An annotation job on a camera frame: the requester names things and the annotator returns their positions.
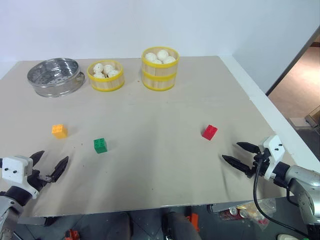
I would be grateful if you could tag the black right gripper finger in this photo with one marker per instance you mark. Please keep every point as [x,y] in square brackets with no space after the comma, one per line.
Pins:
[237,162]
[250,147]

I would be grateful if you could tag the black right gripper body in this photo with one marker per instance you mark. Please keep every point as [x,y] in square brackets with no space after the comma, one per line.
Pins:
[265,162]

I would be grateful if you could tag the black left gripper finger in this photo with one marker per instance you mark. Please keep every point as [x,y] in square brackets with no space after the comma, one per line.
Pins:
[60,168]
[37,156]

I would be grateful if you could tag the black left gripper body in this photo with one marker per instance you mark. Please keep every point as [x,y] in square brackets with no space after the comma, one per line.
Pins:
[37,178]

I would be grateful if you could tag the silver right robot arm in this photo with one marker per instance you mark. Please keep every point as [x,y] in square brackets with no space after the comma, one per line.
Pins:
[302,177]

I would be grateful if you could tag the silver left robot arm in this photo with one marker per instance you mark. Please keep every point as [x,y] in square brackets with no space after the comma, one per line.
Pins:
[7,212]

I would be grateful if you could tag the orange toy brick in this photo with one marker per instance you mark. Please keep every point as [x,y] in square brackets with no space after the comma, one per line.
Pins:
[60,131]

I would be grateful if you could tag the red toy brick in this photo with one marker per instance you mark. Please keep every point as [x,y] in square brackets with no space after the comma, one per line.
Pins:
[209,133]

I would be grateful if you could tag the clear yellow snack bag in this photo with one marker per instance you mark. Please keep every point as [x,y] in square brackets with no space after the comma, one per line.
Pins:
[262,207]

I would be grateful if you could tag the green toy brick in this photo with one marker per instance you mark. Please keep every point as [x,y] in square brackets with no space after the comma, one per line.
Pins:
[100,146]

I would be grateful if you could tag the red drink can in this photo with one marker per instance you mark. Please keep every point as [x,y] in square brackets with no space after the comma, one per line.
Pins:
[233,212]

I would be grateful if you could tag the cardboard box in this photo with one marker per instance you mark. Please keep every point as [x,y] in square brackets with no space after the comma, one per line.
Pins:
[313,116]
[297,123]

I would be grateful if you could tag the orange plastic clamp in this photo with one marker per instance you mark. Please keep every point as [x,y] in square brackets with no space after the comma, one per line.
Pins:
[193,221]
[72,235]

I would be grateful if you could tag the stainless steel steamer tray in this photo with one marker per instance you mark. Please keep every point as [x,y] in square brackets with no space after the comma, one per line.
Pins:
[53,85]

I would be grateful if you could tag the white shoe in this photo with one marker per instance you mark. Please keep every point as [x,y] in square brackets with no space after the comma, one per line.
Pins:
[286,237]

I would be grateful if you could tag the dark rounded shape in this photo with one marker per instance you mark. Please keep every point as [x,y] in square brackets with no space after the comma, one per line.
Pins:
[177,226]

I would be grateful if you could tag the beige table cloth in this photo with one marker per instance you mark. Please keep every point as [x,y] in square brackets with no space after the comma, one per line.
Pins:
[150,155]

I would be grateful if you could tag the wooden steamer basket yellow rims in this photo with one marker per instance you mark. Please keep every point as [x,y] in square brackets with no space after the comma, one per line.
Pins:
[107,83]
[160,68]
[158,82]

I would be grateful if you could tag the white steamed bun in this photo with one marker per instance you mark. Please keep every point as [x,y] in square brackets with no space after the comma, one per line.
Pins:
[162,54]
[113,73]
[108,68]
[99,75]
[169,60]
[157,61]
[98,67]
[151,56]

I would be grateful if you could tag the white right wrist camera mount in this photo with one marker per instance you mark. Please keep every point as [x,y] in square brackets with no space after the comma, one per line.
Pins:
[275,146]

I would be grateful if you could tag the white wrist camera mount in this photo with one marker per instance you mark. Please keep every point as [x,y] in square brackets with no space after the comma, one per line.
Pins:
[275,146]
[12,167]

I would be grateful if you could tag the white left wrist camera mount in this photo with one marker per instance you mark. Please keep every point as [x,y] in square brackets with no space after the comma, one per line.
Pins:
[12,167]

